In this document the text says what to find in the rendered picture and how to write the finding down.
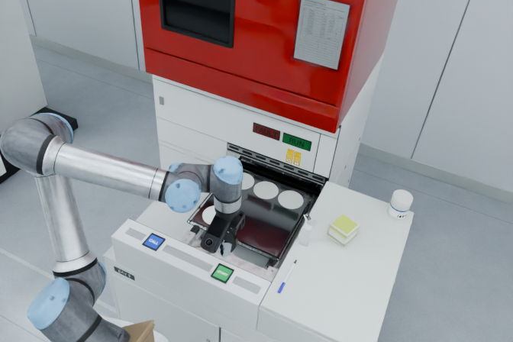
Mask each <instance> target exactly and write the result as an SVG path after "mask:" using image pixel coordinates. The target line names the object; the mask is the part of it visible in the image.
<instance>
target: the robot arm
mask: <svg viewBox="0 0 513 342"><path fill-rule="evenodd" d="M72 143H73V129H72V128H71V126H70V124H69V123H68V121H67V120H65V119H64V118H62V117H61V116H59V115H56V114H53V113H39V114H35V115H32V116H30V117H28V118H24V119H20V120H17V121H14V122H12V123H11V124H9V125H8V126H7V127H6V129H4V130H3V132H2V135H1V138H0V149H1V152H2V154H3V156H4V158H5V159H6V160H7V161H8V162H9V163H11V164H12V165H14V166H16V167H17V168H20V169H23V170H26V171H27V172H28V173H30V174H32V175H33V176H34V178H35V182H36V185H37V190H38V193H39V196H40V202H41V204H42V208H43V211H44V217H45V219H46V223H47V228H48V231H49V234H50V239H51V243H52V246H53V251H54V254H55V257H56V261H55V262H54V264H53V265H52V270H53V276H54V280H53V281H52V282H50V283H49V284H48V285H47V286H45V287H44V288H43V289H42V290H41V291H40V293H39V294H38V296H37V297H35V299H34V300H33V301H32V303H31V304H30V306H29V308H28V310H27V318H28V319H29V321H30V322H31V323H32V324H33V326H34V327H35V328H36V329H38V330H39V331H40V332H41V333H42V334H43V335H44V336H46V337H47V338H48V339H49V340H50V341H51V342H129V340H130V335H129V333H128V332H126V330H125V329H123V328H122V327H119V326H117V325H116V324H113V323H111V322H109V321H106V320H105V319H104V318H103V317H102V316H101V315H100V314H99V313H98V312H97V311H96V310H95V309H94V308H93V306H94V304H95V303H96V301H97V299H98V297H99V296H100V295H101V294H102V292H103V290H104V288H105V284H106V281H107V273H106V269H105V267H104V265H103V264H102V263H101V262H99V261H98V259H97V256H96V254H95V253H94V252H92V251H91V250H89V247H88V244H87V240H86V235H85V231H84V228H83V225H82V219H81V216H80V213H79V207H78V204H77V200H76V194H75V191H74V188H73V182H72V179H77V180H80V181H83V182H88V183H91V184H95V185H98V186H103V187H106V188H110V189H114V190H118V191H120V192H126V193H129V194H132V195H137V196H140V197H143V198H148V199H152V200H154V201H158V202H162V203H166V204H167V205H168V206H169V207H170V208H171V209H172V210H173V211H175V212H178V213H186V212H189V211H191V210H192V209H193V208H194V207H195V206H196V205H197V203H198V201H199V199H200V197H201V192H204V193H213V194H214V205H215V212H216V214H215V216H214V218H213V220H212V222H211V223H210V225H209V227H208V230H207V231H206V233H205V236H204V237H203V239H202V242H201V243H200V246H201V248H202V249H204V250H207V251H208V252H210V253H216V252H217V251H218V253H219V254H220V255H221V256H222V257H228V256H229V255H230V254H231V253H232V252H233V250H234V249H235V248H236V246H237V244H238V239H237V236H236V234H237V230H238V228H239V225H240V229H242V228H243V226H244V223H245V212H242V211H241V210H240V206H241V196H242V195H241V191H242V181H243V167H242V163H241V162H240V161H239V159H237V158H235V157H233V156H224V157H220V158H218V159H217V160H216V161H215V164H211V165H208V164H193V163H172V164H170V166H169V170H168V171H167V170H164V169H159V168H156V167H153V166H148V165H145V164H142V163H137V162H134V161H131V160H126V159H123V158H120V157H117V156H112V155H109V154H106V153H101V152H98V151H95V150H90V149H87V148H84V147H79V146H76V145H73V144H72ZM71 178H72V179H71ZM239 214H240V215H241V214H242V216H240V215H239ZM242 220H244V222H243V224H242ZM224 240H225V242H224ZM223 242H224V244H223ZM222 244H223V245H222ZM223 246H224V250H223Z"/></svg>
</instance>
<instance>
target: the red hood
mask: <svg viewBox="0 0 513 342"><path fill-rule="evenodd" d="M397 1H398V0H139V6H140V21H141V29H142V37H143V46H144V60H145V69H146V72H147V73H150V74H153V75H155V76H159V77H162V78H165V79H169V80H172V81H174V82H178V83H181V84H183V85H186V86H190V87H192V88H195V89H199V90H202V91H204V92H209V93H211V94H214V95H218V96H221V97H223V98H227V99H230V100H232V101H235V102H239V103H241V104H244V105H248V106H250V107H253V108H258V109H260V110H263V111H267V112H269V113H272V114H275V115H278V116H281V117H284V118H288V119H290V120H293V121H297V122H300V123H303V124H307V125H309V126H312V127H316V128H318V129H321V130H323V131H327V132H330V133H332V134H335V133H336V131H337V129H338V128H339V127H340V124H341V123H342V121H343V119H344V118H345V116H346V115H347V112H348V111H349V110H350V107H351V106H352V104H353V103H354V101H355V99H356V98H357V96H358V95H359V93H360V91H361V89H362V87H363V86H364V84H365V82H366V81H367V79H368V78H369V75H370V74H371V72H372V71H373V69H374V67H375V65H376V64H377V62H378V61H379V58H380V57H381V56H382V54H383V52H384V50H385V47H386V41H387V39H388V35H389V30H390V27H391V24H392V19H393V16H394V13H395V7H396V5H397Z"/></svg>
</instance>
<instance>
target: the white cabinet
mask: <svg viewBox="0 0 513 342"><path fill-rule="evenodd" d="M104 259H105V265H106V269H107V273H108V278H109V282H110V286H111V292H112V295H113V299H114V303H115V308H116V312H117V316H118V320H122V321H128V322H132V323H135V324H137V323H141V322H144V321H150V320H154V321H155V322H154V324H155V326H154V329H153V330H155V331H156V332H158V333H160V334H162V335H163V336H164V337H165V338H166V339H167V340H168V341H169V342H281V341H279V340H277V339H275V338H273V337H271V336H269V335H267V334H264V333H262V332H260V331H258V330H257V329H256V330H253V329H251V328H249V327H247V326H245V325H243V324H241V323H239V322H237V321H234V320H232V319H230V318H228V317H226V316H224V315H222V314H220V313H218V312H216V311H214V310H212V309H210V308H208V307H206V306H204V305H201V304H199V303H198V302H195V301H193V300H191V299H190V298H187V297H185V296H184V295H181V294H179V293H178V292H175V291H173V290H171V289H168V288H167V287H165V286H162V285H160V284H159V283H157V282H154V281H153V280H151V279H148V278H147V277H145V276H142V275H140V274H138V273H136V272H134V271H132V270H130V269H128V268H126V267H124V266H122V265H120V264H118V263H116V262H114V261H112V260H109V259H107V258H105V257H104Z"/></svg>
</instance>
